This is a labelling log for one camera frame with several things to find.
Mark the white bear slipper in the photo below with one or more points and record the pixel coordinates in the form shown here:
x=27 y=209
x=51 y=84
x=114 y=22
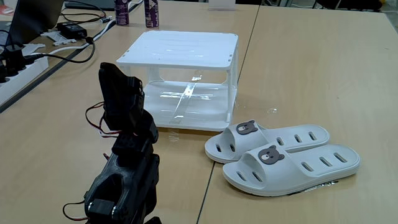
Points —
x=323 y=166
x=295 y=137

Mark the white plastic open box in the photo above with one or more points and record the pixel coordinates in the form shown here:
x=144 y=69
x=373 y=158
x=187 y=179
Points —
x=180 y=49

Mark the black power adapter brick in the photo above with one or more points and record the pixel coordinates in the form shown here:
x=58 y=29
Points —
x=72 y=30

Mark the white printed flat part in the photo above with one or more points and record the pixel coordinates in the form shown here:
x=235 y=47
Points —
x=32 y=48
x=60 y=39

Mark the purple drink can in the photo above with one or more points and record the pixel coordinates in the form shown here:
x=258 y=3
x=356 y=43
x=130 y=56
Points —
x=151 y=14
x=122 y=12

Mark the white power strip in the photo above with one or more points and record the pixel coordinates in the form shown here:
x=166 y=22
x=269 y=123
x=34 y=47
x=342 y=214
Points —
x=21 y=77

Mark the black plug adapter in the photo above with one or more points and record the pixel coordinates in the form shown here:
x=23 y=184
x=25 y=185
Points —
x=14 y=59

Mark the dark laptop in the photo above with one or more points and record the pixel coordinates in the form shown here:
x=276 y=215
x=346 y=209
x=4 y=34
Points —
x=34 y=18

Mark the red flat object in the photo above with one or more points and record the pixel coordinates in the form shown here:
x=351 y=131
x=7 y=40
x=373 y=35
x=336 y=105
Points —
x=5 y=10

